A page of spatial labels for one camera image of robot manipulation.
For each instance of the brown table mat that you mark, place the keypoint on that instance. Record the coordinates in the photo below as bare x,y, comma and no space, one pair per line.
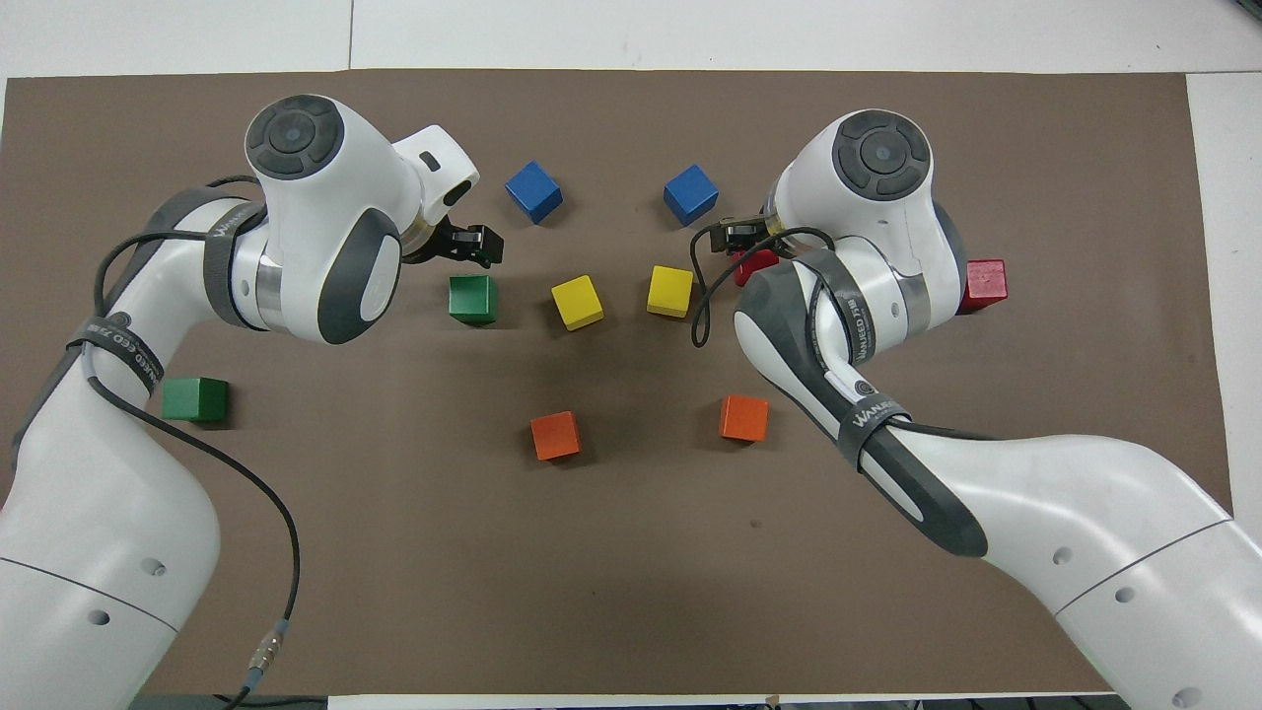
592,552

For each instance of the yellow wooden cube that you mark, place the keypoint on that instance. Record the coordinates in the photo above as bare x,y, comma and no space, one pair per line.
670,291
577,302

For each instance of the orange wooden cube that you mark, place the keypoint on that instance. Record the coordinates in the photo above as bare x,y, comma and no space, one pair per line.
744,417
555,435

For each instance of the red wooden cube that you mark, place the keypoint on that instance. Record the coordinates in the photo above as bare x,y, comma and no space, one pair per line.
757,266
986,285

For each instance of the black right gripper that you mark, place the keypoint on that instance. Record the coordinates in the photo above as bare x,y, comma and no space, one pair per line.
744,237

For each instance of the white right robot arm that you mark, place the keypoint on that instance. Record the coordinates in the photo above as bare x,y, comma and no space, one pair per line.
1085,513

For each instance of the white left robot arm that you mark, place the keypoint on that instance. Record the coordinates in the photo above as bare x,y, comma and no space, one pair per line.
99,552

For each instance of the blue wooden cube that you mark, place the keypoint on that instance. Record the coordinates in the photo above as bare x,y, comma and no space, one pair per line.
690,194
533,191

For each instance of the green wooden cube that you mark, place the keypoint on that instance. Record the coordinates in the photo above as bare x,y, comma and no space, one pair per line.
473,300
194,398

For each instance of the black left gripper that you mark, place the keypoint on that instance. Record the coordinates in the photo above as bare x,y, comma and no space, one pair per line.
444,247

